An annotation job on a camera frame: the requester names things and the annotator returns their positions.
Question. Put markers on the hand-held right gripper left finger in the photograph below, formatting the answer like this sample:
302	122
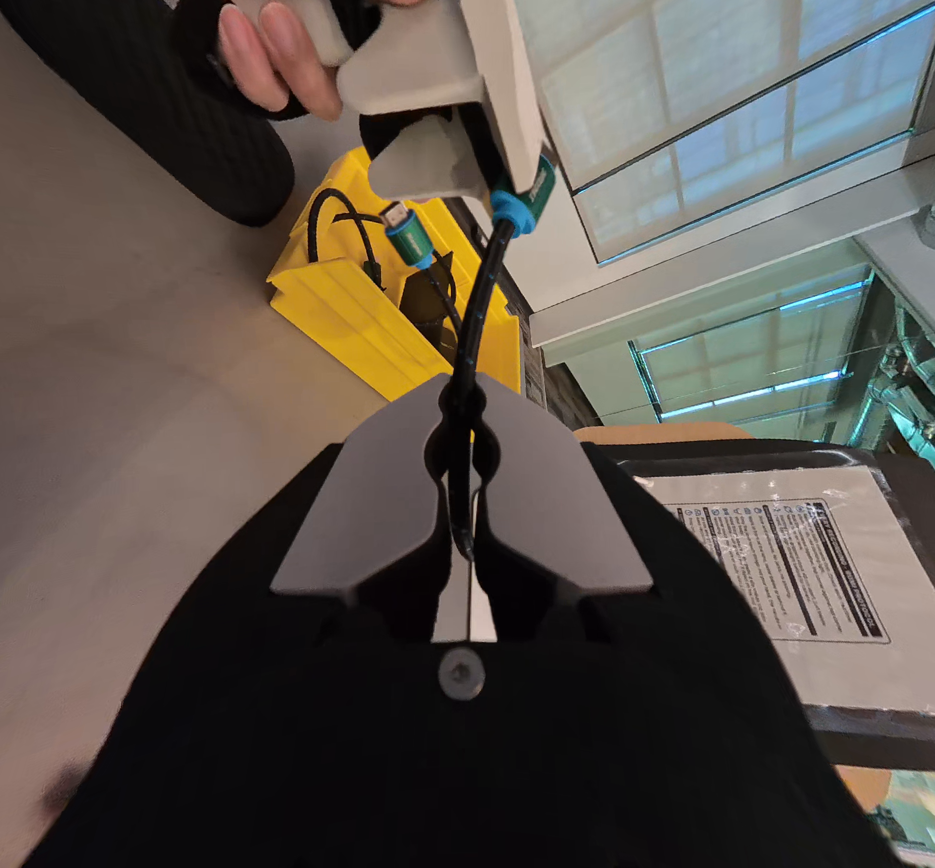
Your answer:
358	510

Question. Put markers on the yellow plastic bin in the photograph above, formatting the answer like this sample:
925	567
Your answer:
343	313

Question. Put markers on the black bin divider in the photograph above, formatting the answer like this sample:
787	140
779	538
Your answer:
424	305

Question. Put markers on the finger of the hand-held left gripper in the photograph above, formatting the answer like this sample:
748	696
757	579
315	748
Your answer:
511	79
424	166

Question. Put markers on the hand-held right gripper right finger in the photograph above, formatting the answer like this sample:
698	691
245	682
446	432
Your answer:
570	510

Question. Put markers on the framed instruction sign board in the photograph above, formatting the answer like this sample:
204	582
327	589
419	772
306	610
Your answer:
767	554

